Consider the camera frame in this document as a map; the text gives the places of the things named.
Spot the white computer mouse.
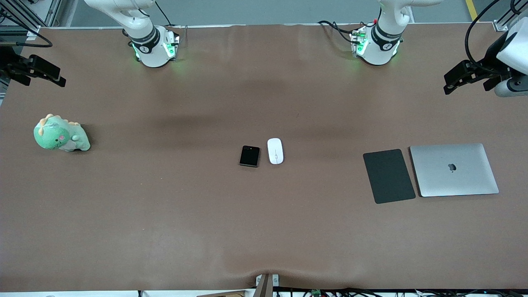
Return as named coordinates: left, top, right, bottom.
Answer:
left=267, top=138, right=284, bottom=165

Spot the black phone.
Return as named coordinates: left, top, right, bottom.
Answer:
left=239, top=145, right=261, bottom=168

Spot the black mouse pad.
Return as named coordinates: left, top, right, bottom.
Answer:
left=363, top=149, right=416, bottom=205

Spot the green dinosaur plush toy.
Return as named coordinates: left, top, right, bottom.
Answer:
left=33, top=114, right=91, bottom=152

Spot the silver laptop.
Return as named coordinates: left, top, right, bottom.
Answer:
left=409, top=143, right=500, bottom=198

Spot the brown table cover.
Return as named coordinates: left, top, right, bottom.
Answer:
left=0, top=23, right=528, bottom=292

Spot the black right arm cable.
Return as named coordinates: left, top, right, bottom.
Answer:
left=0, top=8, right=53, bottom=48

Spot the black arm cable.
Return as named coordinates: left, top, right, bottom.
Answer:
left=464, top=0, right=514, bottom=75
left=0, top=8, right=53, bottom=48

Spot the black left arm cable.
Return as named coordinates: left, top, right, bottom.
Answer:
left=464, top=0, right=514, bottom=75

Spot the aluminium frame profile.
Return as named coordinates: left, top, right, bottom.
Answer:
left=493, top=0, right=528, bottom=32
left=0, top=0, right=63, bottom=41

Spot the black base cable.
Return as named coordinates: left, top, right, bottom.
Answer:
left=317, top=20, right=360, bottom=44
left=155, top=0, right=174, bottom=28

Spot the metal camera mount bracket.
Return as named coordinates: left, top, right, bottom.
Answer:
left=255, top=273, right=280, bottom=297

